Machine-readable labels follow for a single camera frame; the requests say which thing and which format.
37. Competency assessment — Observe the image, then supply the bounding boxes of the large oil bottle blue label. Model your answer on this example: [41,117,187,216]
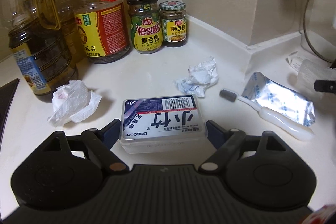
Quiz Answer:
[0,0,79,103]

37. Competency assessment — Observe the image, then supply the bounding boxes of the glass pot lid black handle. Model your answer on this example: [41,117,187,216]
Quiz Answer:
[299,0,336,69]

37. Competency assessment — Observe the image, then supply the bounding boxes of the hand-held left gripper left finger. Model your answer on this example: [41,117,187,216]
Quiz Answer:
[34,119,126,174]

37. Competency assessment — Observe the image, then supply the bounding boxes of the white toothbrush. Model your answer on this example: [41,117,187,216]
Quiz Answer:
[220,88,315,141]

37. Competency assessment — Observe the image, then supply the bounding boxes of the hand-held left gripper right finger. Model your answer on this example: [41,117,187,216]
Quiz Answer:
[198,120,289,174]

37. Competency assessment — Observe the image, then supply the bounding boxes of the red white object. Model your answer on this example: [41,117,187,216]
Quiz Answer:
[302,204,336,224]

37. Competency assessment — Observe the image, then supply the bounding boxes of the black gas stove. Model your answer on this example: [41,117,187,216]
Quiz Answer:
[0,78,21,122]

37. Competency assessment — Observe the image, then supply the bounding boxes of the large green label sauce jar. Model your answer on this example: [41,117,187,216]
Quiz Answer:
[127,0,161,54]

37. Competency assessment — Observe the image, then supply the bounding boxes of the silver foil packet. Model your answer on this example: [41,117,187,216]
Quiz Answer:
[241,72,315,126]

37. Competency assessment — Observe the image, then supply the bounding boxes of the clear plastic floss box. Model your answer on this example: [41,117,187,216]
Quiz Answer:
[119,94,210,154]

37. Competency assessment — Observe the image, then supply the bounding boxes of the clear printed wrapper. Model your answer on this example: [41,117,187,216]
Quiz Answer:
[286,52,303,70]

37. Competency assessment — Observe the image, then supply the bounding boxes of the white crumpled tissue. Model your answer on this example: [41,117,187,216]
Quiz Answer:
[48,80,103,127]

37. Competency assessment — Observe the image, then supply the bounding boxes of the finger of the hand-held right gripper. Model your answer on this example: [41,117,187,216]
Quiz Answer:
[314,80,336,93]

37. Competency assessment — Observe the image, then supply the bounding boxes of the soy sauce bottle orange handle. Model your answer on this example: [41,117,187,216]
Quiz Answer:
[73,0,131,64]

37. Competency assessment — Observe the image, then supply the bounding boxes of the small checkered lid sauce jar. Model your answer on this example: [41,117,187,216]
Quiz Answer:
[159,2,188,47]

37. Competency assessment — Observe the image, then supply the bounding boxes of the white crumpled printed paper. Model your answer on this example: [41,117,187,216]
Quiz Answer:
[175,56,219,97]

